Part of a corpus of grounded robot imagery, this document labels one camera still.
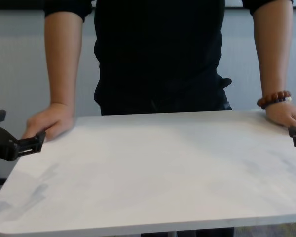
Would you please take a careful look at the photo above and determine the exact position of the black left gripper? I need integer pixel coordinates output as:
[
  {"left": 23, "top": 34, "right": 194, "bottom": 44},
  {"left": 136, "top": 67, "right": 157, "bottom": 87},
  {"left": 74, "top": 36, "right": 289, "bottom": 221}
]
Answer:
[{"left": 0, "top": 110, "right": 46, "bottom": 162}]

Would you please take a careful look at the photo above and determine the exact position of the white rolling table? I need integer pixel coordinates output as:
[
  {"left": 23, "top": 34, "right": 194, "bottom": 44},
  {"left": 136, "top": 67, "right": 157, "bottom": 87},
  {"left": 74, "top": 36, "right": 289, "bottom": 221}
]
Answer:
[{"left": 0, "top": 109, "right": 296, "bottom": 237}]

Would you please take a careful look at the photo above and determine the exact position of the person's left forearm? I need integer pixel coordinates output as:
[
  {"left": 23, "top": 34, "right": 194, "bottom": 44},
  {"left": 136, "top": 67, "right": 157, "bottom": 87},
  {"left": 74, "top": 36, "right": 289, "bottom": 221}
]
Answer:
[{"left": 252, "top": 7, "right": 294, "bottom": 99}]

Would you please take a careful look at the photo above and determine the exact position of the person's right forearm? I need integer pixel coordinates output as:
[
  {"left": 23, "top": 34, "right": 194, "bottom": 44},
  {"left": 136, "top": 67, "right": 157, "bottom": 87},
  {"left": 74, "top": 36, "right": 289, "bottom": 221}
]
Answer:
[{"left": 44, "top": 11, "right": 85, "bottom": 107}]

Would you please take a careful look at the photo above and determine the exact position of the person's left hand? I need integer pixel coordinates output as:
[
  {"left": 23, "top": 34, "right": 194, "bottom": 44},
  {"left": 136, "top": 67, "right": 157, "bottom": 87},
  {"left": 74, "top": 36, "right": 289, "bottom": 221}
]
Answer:
[{"left": 265, "top": 100, "right": 296, "bottom": 133}]

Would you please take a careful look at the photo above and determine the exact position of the person's right hand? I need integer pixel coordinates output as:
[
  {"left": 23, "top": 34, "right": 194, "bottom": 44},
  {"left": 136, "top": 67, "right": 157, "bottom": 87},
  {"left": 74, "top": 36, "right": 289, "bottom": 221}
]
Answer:
[{"left": 21, "top": 102, "right": 76, "bottom": 144}]

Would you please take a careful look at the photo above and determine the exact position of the person in black clothes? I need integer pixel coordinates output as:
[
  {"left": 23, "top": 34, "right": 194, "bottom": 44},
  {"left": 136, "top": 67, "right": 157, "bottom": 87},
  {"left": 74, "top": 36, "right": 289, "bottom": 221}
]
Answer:
[{"left": 43, "top": 0, "right": 294, "bottom": 116}]

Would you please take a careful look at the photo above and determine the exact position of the brown bead bracelet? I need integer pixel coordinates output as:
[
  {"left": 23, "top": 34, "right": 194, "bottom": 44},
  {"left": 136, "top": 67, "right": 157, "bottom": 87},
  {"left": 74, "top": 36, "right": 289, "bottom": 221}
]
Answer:
[{"left": 257, "top": 90, "right": 293, "bottom": 110}]

